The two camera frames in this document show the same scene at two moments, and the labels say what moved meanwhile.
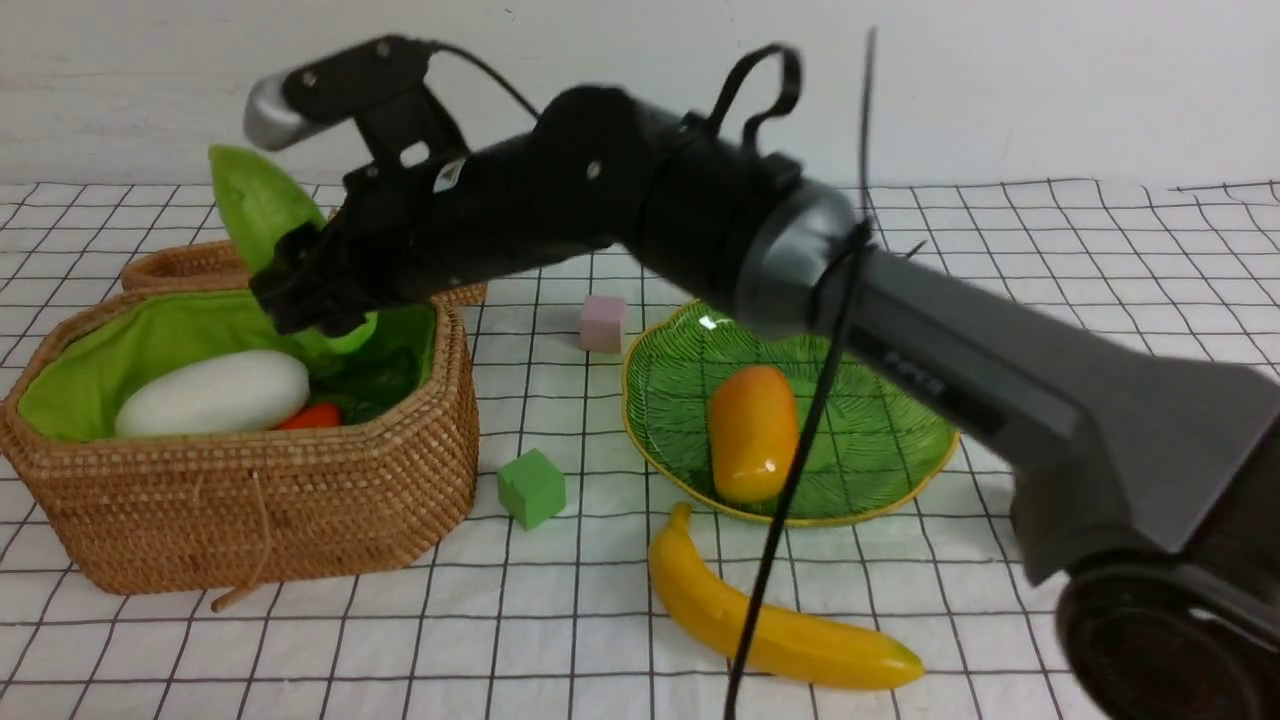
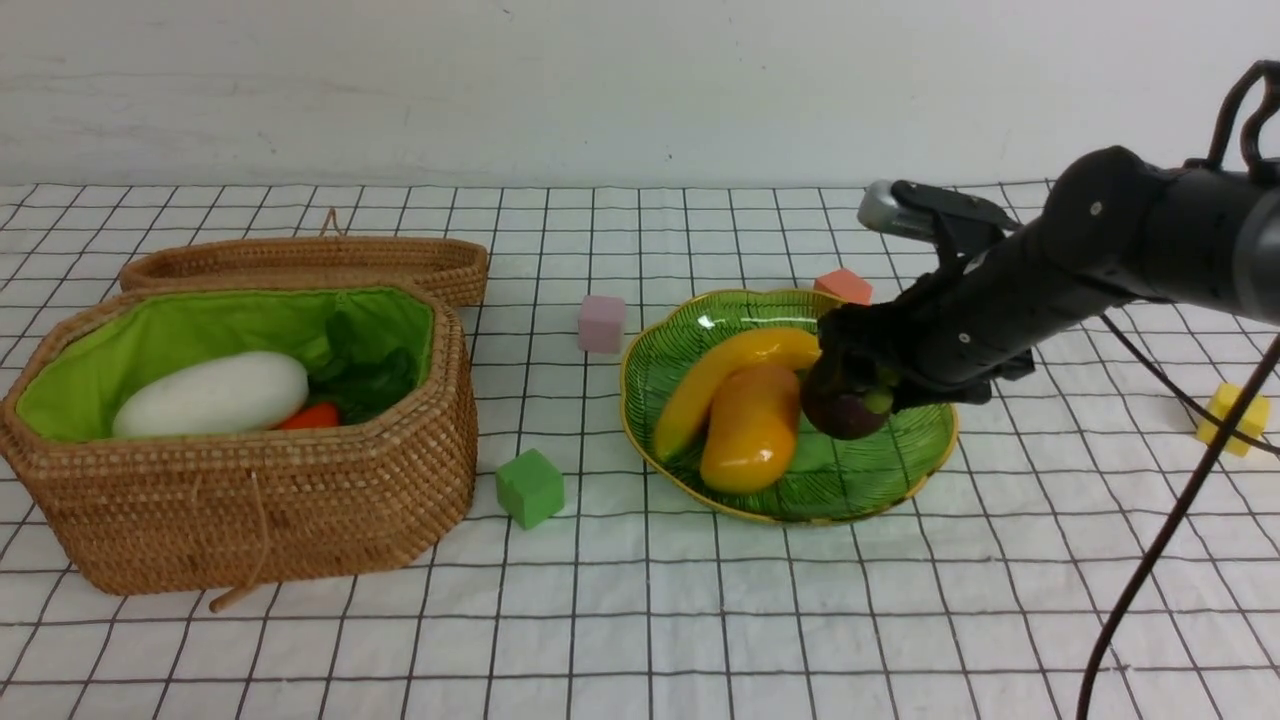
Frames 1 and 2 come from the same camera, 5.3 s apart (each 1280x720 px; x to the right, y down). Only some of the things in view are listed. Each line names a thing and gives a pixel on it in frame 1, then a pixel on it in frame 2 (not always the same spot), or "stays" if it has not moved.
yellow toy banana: x=789 y=643 -> x=689 y=395
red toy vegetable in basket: x=315 y=416 stays
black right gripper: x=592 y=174 -> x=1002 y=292
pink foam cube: x=601 y=326 stays
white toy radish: x=240 y=392 stays
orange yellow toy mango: x=754 y=432 stays
